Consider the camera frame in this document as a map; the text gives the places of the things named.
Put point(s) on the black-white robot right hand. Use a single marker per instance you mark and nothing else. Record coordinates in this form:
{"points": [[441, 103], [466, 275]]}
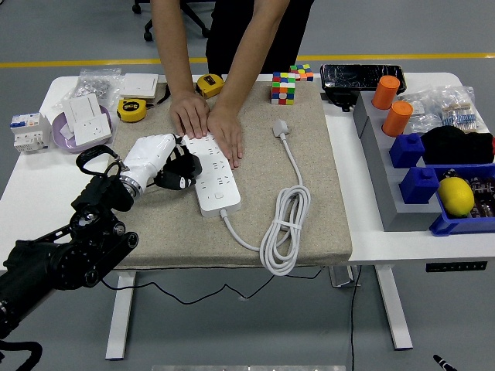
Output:
{"points": [[441, 364]]}

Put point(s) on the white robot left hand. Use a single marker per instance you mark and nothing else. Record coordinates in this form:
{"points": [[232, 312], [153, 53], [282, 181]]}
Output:
{"points": [[147, 154]]}

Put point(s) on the person's right hand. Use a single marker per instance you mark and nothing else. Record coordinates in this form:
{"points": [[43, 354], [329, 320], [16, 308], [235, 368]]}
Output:
{"points": [[189, 114]]}

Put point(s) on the person's left hand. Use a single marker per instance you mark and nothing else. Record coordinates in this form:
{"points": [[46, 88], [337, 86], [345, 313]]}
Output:
{"points": [[228, 131]]}

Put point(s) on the black plug adapter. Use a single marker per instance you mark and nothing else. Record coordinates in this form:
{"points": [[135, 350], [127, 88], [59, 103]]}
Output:
{"points": [[189, 166]]}

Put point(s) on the white power strip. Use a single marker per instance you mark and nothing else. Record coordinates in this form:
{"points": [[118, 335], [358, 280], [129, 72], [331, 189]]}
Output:
{"points": [[216, 193]]}

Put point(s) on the person's right forearm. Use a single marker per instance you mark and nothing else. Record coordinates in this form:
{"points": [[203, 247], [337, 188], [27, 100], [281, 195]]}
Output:
{"points": [[170, 46]]}

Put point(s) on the person's left forearm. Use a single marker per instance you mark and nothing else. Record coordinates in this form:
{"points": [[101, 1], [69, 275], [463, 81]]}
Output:
{"points": [[251, 50]]}

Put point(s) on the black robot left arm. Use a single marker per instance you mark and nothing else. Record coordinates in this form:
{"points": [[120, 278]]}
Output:
{"points": [[77, 255]]}

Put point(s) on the yellow tape measure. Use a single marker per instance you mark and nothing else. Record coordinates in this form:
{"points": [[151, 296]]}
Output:
{"points": [[131, 110], [210, 85]]}

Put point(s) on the large colourful puzzle cube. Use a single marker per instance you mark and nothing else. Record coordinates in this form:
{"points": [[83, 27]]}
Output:
{"points": [[283, 90]]}

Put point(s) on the white table leg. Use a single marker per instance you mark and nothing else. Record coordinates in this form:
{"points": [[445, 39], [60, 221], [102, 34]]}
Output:
{"points": [[118, 328], [394, 309]]}

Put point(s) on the grey-brown mat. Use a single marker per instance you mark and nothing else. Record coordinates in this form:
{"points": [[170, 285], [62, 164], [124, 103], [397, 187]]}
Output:
{"points": [[162, 232]]}

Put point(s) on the purple bowl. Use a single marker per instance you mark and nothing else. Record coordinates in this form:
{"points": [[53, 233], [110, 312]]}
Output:
{"points": [[63, 145]]}

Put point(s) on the clear bag of screws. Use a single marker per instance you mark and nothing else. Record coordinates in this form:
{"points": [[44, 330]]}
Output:
{"points": [[96, 83]]}

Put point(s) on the black office chair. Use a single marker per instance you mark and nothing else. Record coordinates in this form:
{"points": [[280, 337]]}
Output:
{"points": [[148, 36]]}

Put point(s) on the person's torso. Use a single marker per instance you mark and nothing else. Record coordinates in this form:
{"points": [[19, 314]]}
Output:
{"points": [[228, 31]]}

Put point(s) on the small colourful puzzle cube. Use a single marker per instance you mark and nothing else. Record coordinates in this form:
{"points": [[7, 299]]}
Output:
{"points": [[303, 72]]}

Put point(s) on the black table control panel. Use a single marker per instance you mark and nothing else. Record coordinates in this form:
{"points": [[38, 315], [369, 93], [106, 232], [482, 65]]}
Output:
{"points": [[456, 266]]}

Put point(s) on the white circuit breaker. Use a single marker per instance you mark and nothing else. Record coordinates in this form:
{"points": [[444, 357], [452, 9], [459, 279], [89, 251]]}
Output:
{"points": [[29, 133]]}

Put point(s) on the black plastic-wrapped tray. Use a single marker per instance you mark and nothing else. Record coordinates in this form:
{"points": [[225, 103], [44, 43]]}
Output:
{"points": [[348, 75]]}

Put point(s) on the grey box under table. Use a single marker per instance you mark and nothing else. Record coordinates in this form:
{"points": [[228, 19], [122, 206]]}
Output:
{"points": [[340, 276]]}

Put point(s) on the blue storage bin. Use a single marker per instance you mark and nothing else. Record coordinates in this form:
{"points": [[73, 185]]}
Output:
{"points": [[464, 226]]}

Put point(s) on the grey stepped block holder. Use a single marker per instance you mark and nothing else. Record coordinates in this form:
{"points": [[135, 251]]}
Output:
{"points": [[402, 216]]}

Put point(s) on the orange cylinder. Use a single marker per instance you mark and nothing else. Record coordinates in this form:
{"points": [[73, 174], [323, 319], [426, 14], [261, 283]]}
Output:
{"points": [[386, 92], [398, 120]]}

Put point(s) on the yellow lemon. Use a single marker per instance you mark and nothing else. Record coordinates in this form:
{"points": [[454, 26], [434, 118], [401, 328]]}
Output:
{"points": [[456, 197]]}

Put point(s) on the blue block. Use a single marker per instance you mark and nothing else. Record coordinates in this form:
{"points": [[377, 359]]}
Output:
{"points": [[417, 187], [406, 150]]}

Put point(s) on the clear plastic bag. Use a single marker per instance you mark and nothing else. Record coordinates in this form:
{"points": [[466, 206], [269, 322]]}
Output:
{"points": [[423, 116]]}

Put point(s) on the black cloth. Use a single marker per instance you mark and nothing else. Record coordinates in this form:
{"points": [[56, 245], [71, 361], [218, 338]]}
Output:
{"points": [[456, 147]]}

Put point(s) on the clear bag of resistors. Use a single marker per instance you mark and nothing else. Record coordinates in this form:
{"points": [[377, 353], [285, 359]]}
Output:
{"points": [[462, 116]]}

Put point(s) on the white wall socket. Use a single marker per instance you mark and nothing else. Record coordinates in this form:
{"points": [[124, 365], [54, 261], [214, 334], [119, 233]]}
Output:
{"points": [[93, 129]]}

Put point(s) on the white switch panel stack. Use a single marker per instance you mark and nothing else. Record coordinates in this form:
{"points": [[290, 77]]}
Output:
{"points": [[137, 85]]}

